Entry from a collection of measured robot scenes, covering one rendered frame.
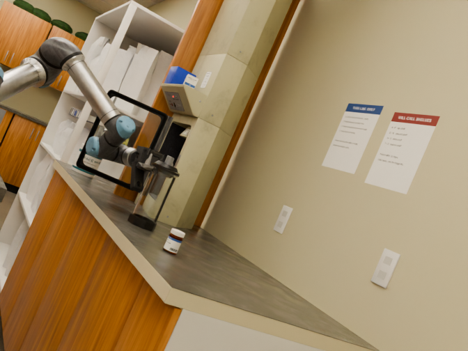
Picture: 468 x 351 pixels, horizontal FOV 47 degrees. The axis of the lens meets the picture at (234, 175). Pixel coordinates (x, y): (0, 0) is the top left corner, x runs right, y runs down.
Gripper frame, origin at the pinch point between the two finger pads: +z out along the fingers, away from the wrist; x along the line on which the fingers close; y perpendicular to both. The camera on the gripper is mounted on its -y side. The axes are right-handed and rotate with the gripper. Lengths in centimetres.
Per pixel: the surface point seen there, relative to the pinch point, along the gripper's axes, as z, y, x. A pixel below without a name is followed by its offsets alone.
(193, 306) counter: 67, -27, -26
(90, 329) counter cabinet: 20, -52, -18
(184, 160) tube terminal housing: -24.8, 9.5, 25.3
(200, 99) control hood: -24.1, 36.0, 20.9
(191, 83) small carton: -33, 42, 20
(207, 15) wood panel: -57, 81, 30
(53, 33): -528, 130, 136
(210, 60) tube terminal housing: -36, 57, 27
